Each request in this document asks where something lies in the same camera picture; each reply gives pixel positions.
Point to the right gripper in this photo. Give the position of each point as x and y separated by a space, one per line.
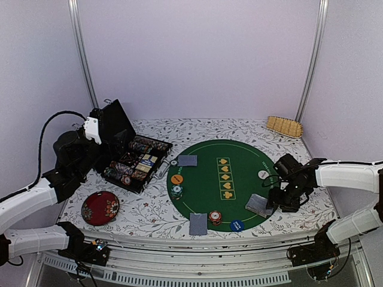
274 198

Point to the white dealer button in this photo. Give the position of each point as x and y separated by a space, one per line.
263 174

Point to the grey playing card deck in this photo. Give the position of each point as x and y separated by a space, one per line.
258 204

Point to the red five chip stack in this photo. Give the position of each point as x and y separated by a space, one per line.
125 180

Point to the blue small blind button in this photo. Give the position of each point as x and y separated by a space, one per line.
237 225

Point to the orange big blind button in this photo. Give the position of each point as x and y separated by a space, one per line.
177 179

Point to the green chip stack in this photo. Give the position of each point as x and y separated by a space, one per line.
176 192

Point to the dealt cards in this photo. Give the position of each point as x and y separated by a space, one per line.
187 160

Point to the dealt cards front edge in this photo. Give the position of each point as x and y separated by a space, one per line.
198 224

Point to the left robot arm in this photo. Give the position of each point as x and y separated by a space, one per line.
49 188

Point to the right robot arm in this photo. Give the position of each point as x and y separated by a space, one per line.
350 176

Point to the woven bamboo tray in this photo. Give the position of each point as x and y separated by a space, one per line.
285 126

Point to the black poker chip case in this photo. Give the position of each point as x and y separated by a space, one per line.
122 147

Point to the red floral plate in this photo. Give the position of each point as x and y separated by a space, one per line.
100 208

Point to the green round poker mat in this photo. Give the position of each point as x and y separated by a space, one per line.
225 177

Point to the yellow playing card box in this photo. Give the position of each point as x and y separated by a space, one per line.
145 163

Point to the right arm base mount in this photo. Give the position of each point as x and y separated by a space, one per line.
313 253

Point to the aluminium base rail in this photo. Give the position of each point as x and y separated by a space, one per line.
251 261

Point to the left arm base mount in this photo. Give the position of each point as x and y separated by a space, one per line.
97 252

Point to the left metal frame post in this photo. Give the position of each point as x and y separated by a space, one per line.
79 41

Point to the metal frame post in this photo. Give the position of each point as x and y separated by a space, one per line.
318 38
79 41

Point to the right metal frame post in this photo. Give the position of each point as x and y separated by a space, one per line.
318 38

